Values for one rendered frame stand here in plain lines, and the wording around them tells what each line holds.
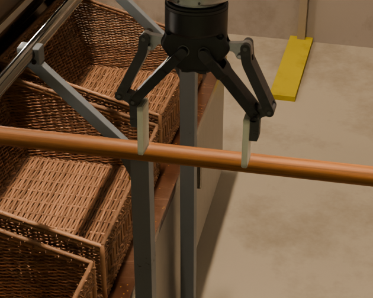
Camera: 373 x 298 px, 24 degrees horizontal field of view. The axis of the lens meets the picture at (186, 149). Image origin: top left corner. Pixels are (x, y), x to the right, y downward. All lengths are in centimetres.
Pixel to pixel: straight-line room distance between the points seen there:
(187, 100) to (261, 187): 123
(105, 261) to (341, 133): 206
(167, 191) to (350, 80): 209
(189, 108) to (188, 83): 7
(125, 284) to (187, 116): 49
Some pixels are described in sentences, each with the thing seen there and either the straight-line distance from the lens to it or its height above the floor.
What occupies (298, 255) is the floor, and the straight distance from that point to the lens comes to 306.
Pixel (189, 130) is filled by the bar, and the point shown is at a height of 74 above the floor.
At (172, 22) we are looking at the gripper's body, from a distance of 101.
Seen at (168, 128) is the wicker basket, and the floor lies 64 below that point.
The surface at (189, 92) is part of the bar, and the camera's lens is 221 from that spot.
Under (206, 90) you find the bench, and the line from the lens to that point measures 283.
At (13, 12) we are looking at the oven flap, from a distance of 250.
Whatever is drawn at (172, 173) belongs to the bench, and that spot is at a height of 58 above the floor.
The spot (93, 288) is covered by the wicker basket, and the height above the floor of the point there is 66.
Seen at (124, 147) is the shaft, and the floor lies 120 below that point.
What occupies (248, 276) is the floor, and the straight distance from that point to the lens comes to 295.
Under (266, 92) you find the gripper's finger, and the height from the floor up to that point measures 139.
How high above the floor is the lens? 187
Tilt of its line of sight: 31 degrees down
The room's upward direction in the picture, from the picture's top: straight up
